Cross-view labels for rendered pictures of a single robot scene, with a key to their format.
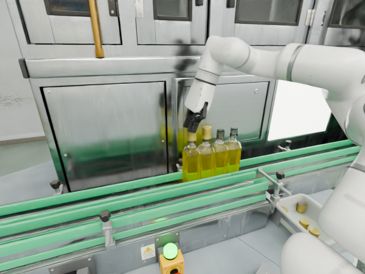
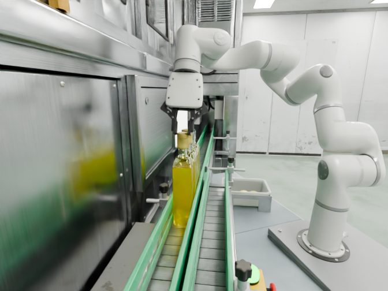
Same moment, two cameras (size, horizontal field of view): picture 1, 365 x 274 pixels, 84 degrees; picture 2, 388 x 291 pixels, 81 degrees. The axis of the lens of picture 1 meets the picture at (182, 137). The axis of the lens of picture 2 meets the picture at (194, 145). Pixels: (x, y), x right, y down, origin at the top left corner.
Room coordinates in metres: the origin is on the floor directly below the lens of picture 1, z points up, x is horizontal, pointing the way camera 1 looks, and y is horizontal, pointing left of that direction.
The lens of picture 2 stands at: (0.36, 0.52, 1.28)
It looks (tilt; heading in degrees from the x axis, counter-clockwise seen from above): 14 degrees down; 296
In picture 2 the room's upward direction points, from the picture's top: straight up
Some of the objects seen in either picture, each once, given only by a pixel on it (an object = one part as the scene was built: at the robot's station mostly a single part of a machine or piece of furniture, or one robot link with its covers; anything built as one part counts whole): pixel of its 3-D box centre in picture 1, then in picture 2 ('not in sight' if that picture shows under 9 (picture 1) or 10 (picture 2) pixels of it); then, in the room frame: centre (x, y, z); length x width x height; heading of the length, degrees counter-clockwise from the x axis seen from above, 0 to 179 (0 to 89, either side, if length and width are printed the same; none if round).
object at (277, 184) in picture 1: (272, 182); (224, 171); (0.64, -0.35, 0.95); 0.17 x 0.03 x 0.12; 19
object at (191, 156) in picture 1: (191, 170); (183, 189); (0.66, -0.03, 0.99); 0.06 x 0.06 x 0.21; 20
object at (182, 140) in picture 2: (192, 134); (182, 140); (0.66, -0.03, 1.14); 0.04 x 0.04 x 0.04
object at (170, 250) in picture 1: (170, 250); (250, 272); (0.44, 0.04, 0.84); 0.05 x 0.05 x 0.03
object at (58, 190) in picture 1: (60, 193); not in sight; (0.58, 0.44, 0.94); 0.07 x 0.04 x 0.13; 19
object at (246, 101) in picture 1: (265, 110); (170, 118); (0.93, -0.39, 1.15); 0.90 x 0.03 x 0.34; 109
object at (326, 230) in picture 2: not in sight; (329, 223); (0.25, -0.27, 0.86); 0.16 x 0.13 x 0.15; 48
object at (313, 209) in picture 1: (308, 223); (243, 192); (0.58, -0.49, 0.80); 0.22 x 0.17 x 0.09; 19
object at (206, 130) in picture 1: (206, 132); (186, 136); (0.68, -0.09, 1.14); 0.04 x 0.04 x 0.04
